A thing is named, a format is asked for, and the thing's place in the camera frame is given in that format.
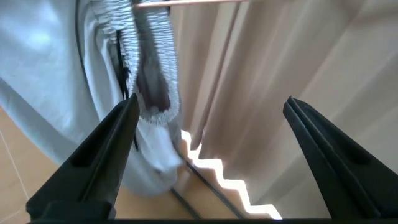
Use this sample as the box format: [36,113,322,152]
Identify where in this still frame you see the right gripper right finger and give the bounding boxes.
[282,96,398,219]

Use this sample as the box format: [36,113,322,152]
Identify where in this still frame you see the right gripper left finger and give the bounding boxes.
[26,93,141,219]

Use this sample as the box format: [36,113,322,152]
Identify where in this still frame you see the pale grey shorts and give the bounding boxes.
[0,0,185,198]

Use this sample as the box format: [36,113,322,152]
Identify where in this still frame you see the pink clothes hanger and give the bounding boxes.
[133,0,249,9]

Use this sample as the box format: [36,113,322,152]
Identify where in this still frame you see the black clothes rack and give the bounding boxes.
[169,157,246,220]

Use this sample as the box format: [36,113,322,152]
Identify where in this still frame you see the beige curtain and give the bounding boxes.
[169,0,398,218]

